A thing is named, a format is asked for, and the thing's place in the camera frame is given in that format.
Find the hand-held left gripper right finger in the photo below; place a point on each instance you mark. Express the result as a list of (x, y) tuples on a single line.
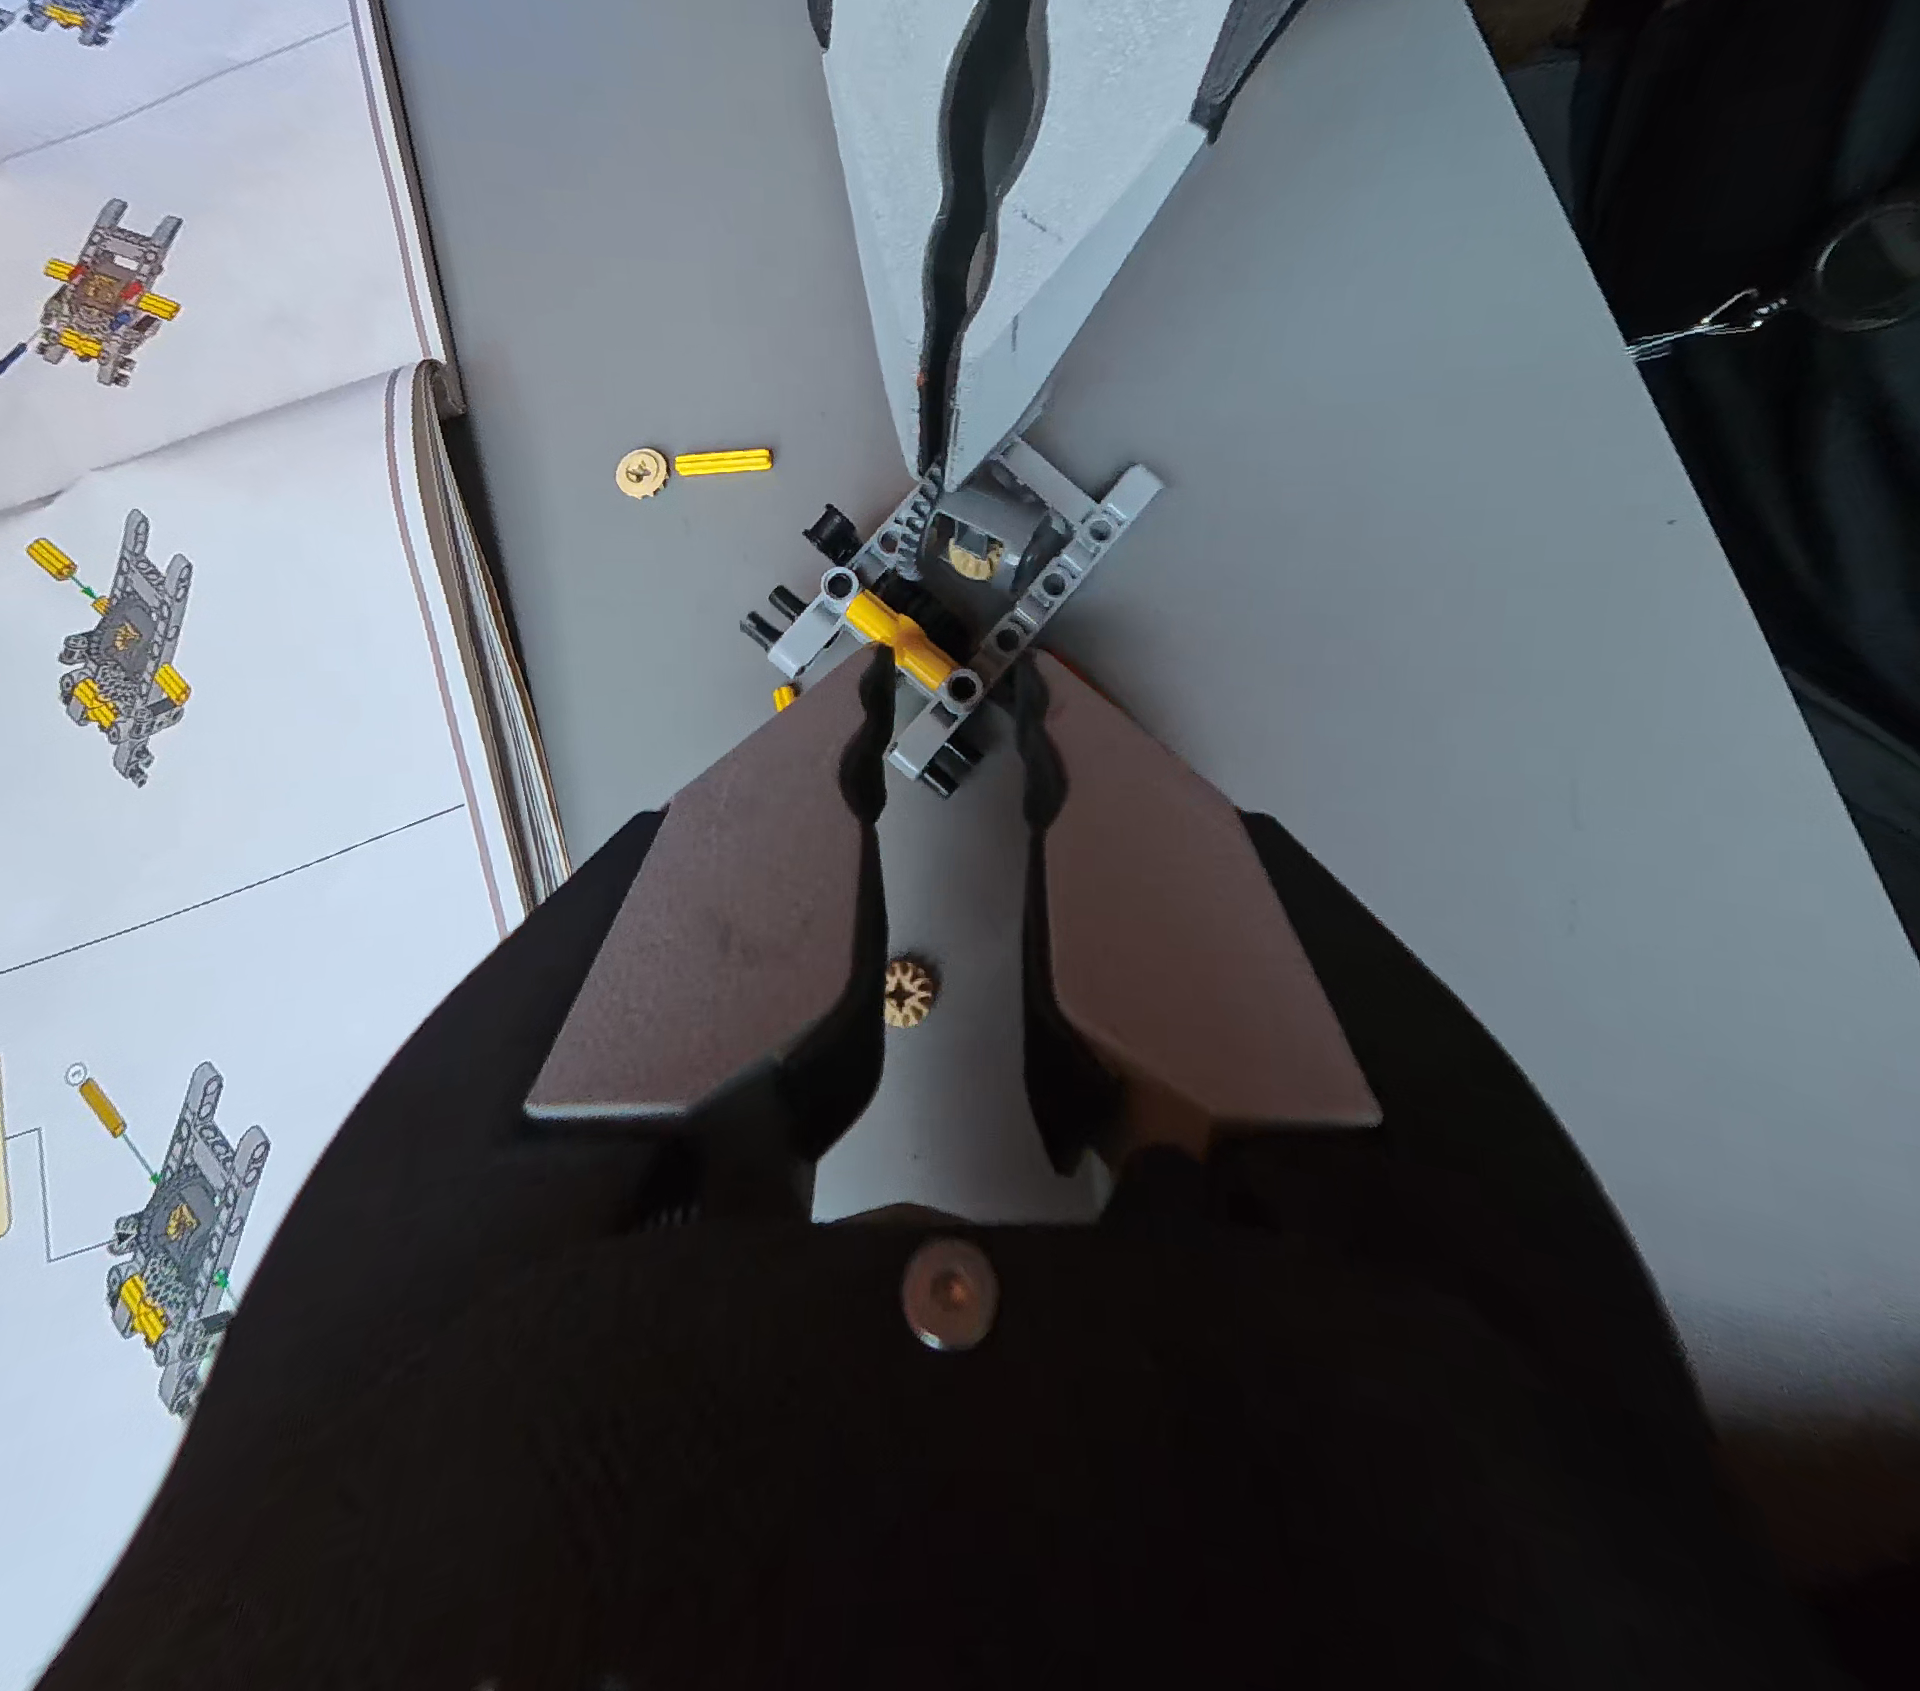
[(1200, 955)]

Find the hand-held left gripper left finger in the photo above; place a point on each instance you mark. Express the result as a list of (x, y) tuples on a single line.
[(721, 955)]

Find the grey lego frame assembly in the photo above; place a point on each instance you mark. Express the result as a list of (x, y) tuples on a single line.
[(1102, 527)]

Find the tan lego gear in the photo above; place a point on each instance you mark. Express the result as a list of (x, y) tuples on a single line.
[(975, 551), (908, 989), (643, 472)]

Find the dark grey lego differential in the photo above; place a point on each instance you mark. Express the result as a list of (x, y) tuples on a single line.
[(1023, 525)]

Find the lego instruction booklet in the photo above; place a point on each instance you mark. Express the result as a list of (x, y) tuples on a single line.
[(195, 522)]

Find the black badge reel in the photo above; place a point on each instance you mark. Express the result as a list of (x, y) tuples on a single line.
[(1874, 266)]

